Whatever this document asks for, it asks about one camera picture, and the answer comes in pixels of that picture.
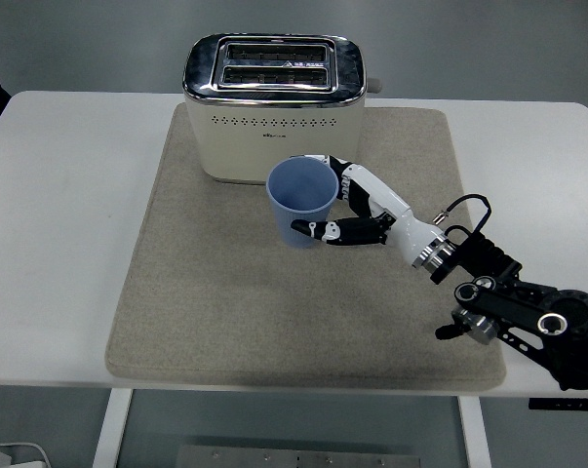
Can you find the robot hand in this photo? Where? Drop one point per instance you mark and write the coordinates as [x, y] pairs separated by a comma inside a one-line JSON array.
[[401, 219]]

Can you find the blue ribbed plastic cup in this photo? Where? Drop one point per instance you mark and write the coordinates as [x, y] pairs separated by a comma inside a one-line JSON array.
[[298, 195]]

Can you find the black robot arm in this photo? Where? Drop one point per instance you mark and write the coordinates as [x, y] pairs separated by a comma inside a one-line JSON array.
[[513, 307]]

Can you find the cream and chrome toaster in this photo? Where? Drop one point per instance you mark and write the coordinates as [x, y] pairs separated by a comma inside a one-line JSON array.
[[254, 146]]

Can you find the beige felt mat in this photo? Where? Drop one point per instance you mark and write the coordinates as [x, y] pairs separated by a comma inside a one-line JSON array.
[[225, 302]]

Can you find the white table leg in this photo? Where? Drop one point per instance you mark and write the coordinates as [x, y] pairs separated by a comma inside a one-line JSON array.
[[475, 434], [110, 429]]

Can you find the black table control panel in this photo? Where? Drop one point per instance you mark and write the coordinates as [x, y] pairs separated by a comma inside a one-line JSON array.
[[566, 404]]

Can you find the grey metal plate with screws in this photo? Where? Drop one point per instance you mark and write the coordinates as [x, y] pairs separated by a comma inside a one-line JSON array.
[[298, 458]]

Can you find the white box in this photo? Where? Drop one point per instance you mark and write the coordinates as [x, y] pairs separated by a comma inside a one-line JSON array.
[[15, 458]]

